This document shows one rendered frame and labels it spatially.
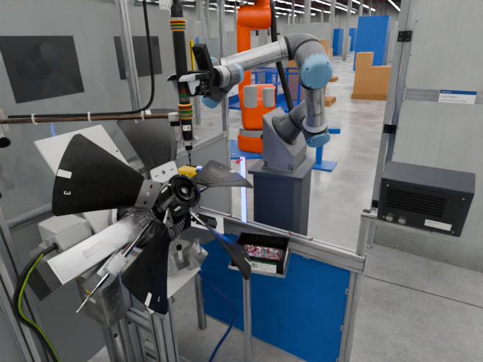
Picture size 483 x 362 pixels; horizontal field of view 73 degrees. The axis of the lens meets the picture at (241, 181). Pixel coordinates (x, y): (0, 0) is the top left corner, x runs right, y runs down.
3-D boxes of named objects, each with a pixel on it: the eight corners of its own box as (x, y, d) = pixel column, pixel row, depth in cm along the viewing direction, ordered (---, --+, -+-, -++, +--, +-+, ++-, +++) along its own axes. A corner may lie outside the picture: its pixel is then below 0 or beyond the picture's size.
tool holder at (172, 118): (169, 146, 105) (167, 115, 102) (172, 140, 112) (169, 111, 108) (198, 145, 106) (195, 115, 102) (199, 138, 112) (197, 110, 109)
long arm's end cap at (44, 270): (35, 272, 92) (47, 260, 85) (50, 294, 92) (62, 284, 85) (24, 279, 90) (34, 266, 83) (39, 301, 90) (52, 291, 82)
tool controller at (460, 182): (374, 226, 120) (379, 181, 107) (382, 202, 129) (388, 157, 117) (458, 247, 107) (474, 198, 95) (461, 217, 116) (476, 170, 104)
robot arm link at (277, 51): (313, 18, 130) (195, 54, 133) (322, 34, 124) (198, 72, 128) (313, 42, 139) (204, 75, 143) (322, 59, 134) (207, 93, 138)
